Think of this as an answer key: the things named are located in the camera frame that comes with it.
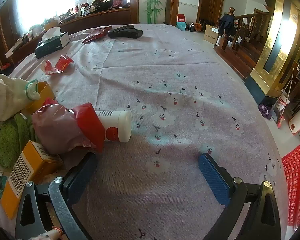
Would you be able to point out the orange medicine box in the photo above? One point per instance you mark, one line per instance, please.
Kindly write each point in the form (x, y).
(33, 164)

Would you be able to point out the red gift boxes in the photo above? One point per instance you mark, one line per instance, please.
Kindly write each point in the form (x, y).
(181, 18)

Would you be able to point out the red torn wrapper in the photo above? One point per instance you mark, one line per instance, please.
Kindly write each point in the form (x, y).
(60, 66)

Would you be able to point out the yellow cardboard box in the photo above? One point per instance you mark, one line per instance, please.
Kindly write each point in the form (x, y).
(45, 92)

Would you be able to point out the green towel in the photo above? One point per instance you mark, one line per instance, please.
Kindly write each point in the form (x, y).
(15, 133)

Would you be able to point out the wooden door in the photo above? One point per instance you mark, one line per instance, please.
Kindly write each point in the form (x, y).
(210, 11)

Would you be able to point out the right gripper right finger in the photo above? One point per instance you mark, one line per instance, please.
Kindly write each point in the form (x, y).
(262, 220)

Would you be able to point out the red maroon foil bag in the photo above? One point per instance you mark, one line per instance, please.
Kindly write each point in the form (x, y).
(60, 129)

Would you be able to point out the red plastic basket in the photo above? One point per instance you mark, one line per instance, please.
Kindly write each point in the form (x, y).
(291, 166)

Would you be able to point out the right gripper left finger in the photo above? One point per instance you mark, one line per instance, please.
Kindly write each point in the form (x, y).
(62, 193)

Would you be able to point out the dark jacket on post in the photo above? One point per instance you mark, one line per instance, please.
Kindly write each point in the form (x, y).
(226, 25)

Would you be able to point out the wooden stair railing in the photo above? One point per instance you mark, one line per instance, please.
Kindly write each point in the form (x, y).
(251, 32)

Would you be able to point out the purple mop head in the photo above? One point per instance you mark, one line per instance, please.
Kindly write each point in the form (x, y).
(265, 111)

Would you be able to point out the black stapler gun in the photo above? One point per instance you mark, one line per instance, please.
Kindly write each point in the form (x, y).
(127, 31)

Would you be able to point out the teal gift bag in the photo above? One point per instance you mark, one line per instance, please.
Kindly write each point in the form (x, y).
(181, 26)

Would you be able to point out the cardboard box on floor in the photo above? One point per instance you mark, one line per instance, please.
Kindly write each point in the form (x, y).
(211, 34)

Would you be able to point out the dark red packet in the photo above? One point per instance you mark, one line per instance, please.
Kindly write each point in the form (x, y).
(96, 34)

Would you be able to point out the white spray bottle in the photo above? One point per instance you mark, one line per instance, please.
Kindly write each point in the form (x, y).
(117, 125)

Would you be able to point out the teal tissue box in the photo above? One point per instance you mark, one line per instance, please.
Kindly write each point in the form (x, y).
(52, 40)

